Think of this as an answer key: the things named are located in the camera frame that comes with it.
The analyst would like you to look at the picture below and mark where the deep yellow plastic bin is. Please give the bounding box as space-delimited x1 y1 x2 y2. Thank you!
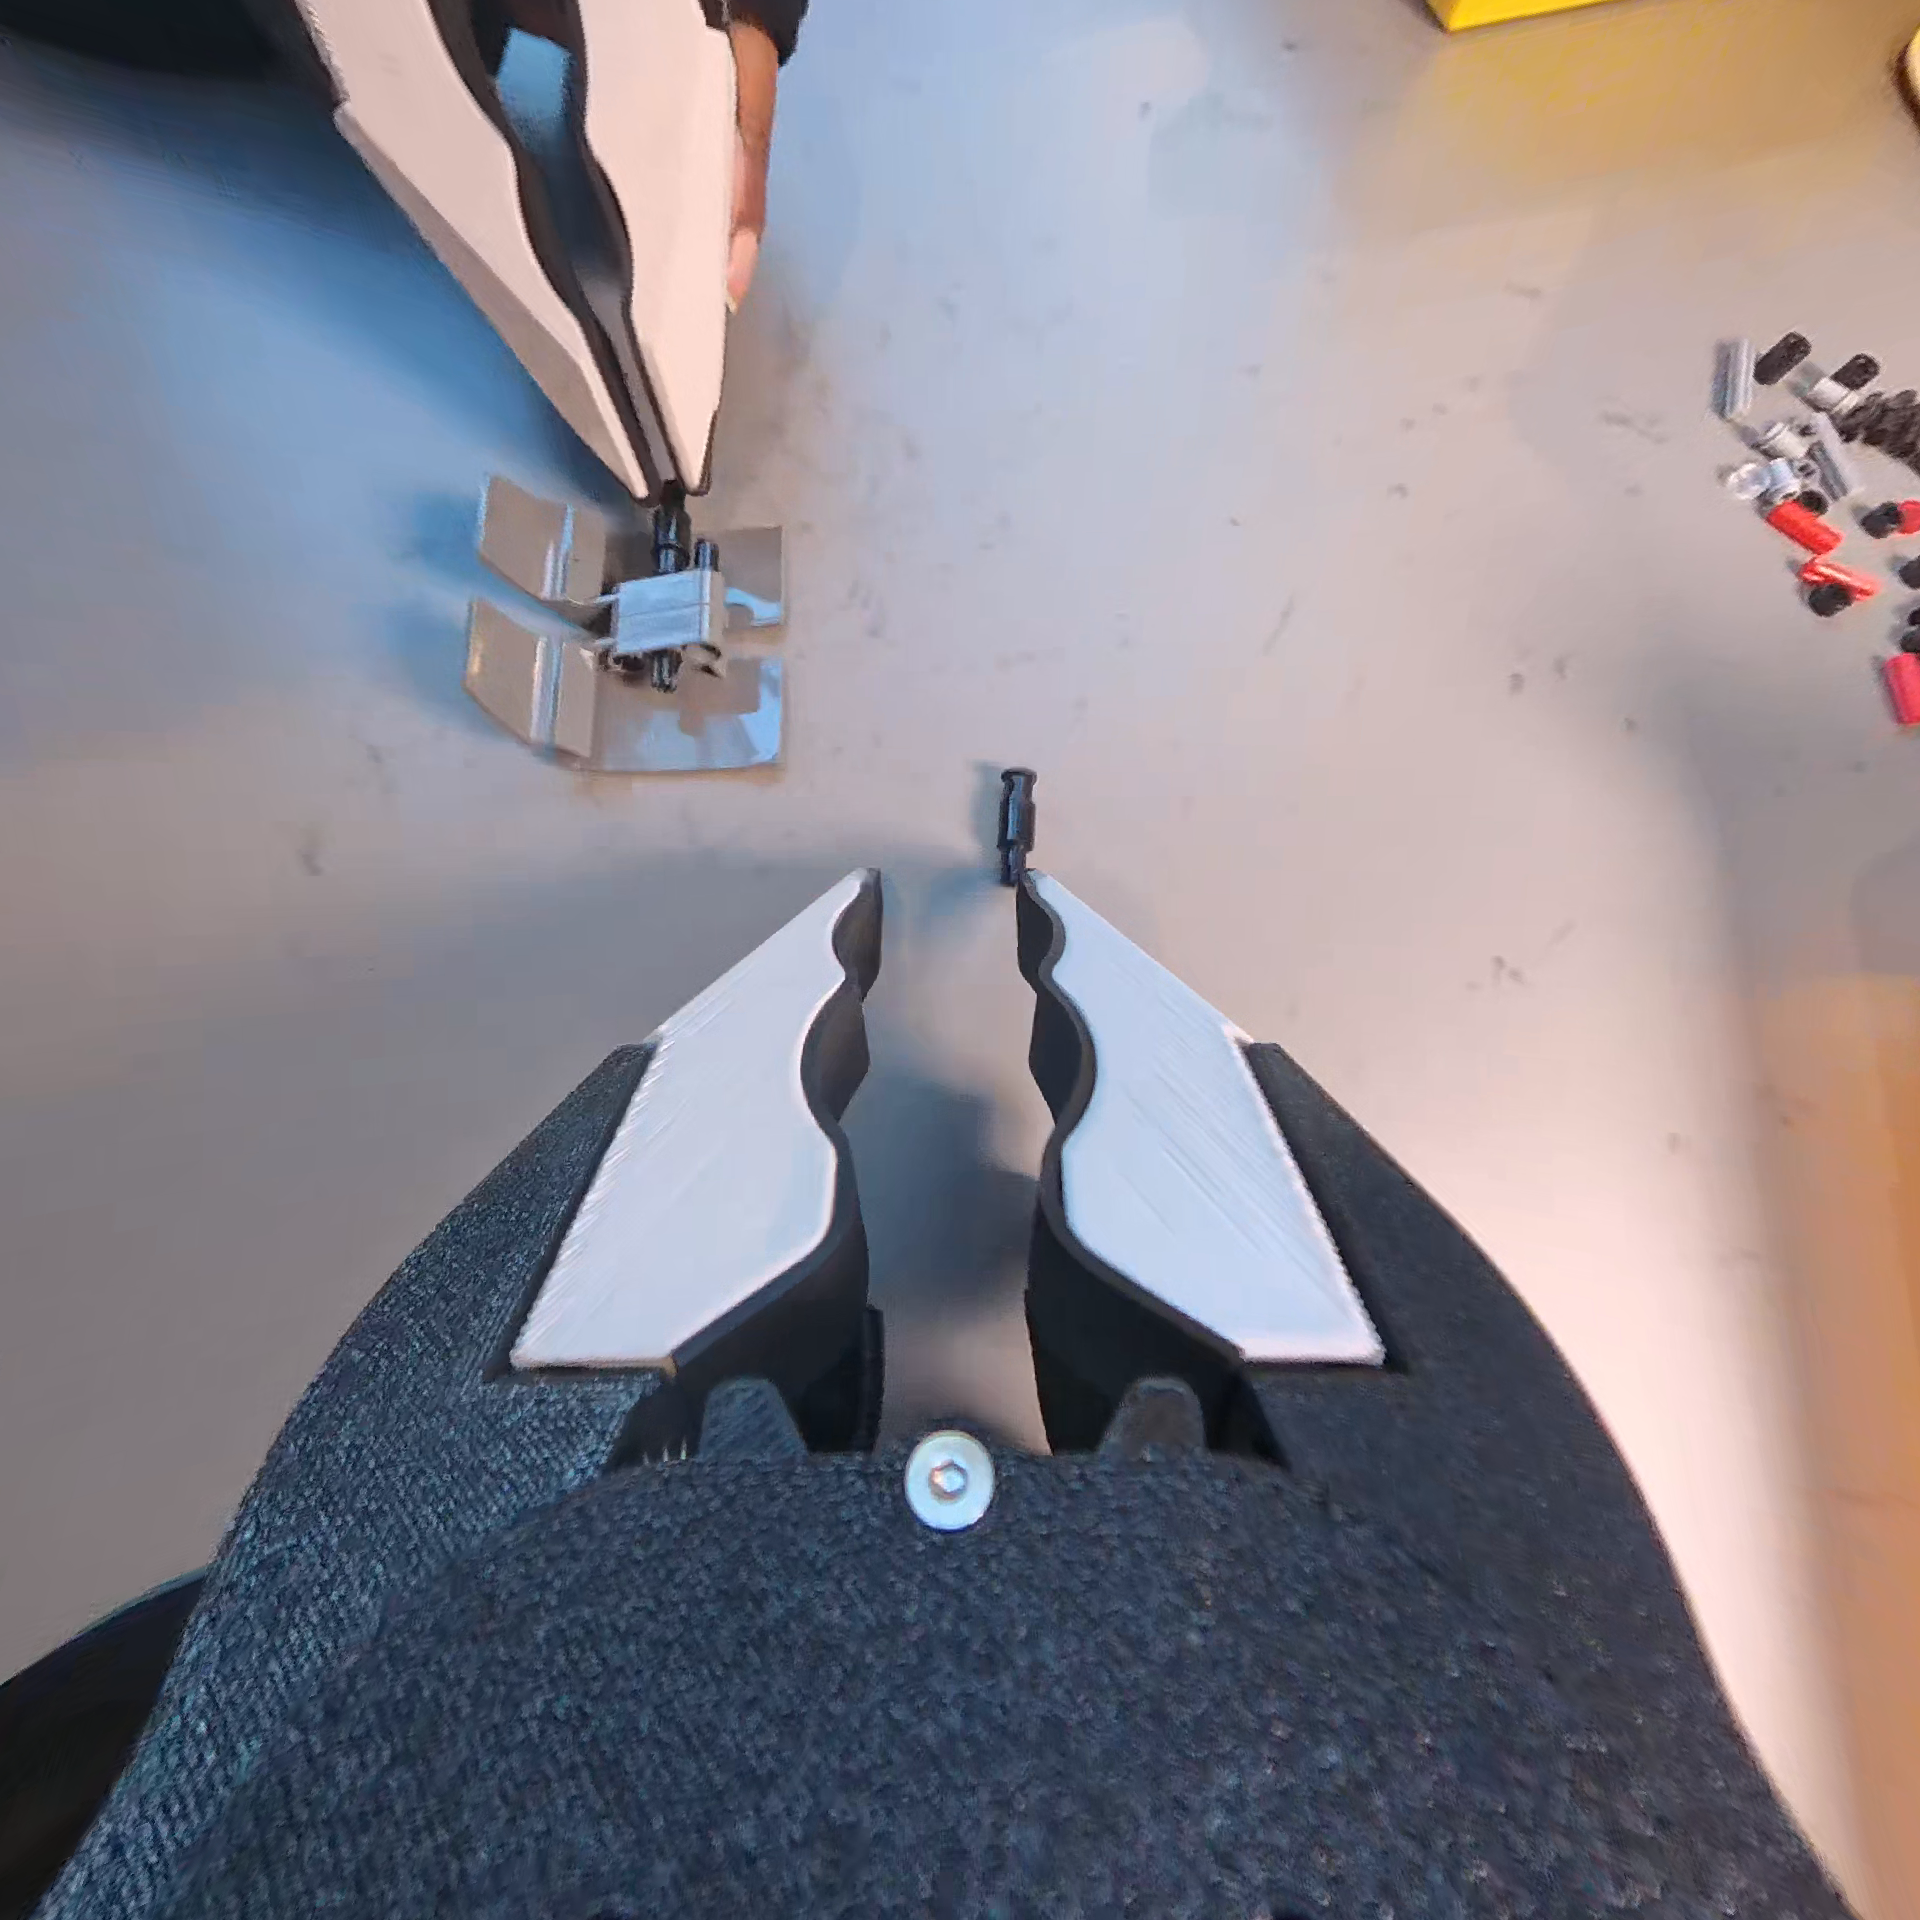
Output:
1417 0 1706 35

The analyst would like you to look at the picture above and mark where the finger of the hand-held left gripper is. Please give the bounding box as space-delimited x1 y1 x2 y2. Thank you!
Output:
577 0 745 497
300 0 663 505

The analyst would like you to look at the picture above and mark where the person's left hand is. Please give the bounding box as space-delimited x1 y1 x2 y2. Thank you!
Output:
728 58 779 314

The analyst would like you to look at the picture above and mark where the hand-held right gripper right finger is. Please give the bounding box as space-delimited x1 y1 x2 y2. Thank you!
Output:
1016 871 1390 1455

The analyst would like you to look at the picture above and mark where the silver panel toy piece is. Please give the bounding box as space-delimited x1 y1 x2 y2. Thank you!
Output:
463 476 788 775

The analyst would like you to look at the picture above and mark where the pile of small building parts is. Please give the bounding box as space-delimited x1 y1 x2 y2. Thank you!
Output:
1711 326 1920 731

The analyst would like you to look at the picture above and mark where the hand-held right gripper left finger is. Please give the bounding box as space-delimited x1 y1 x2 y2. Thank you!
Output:
510 866 888 1454

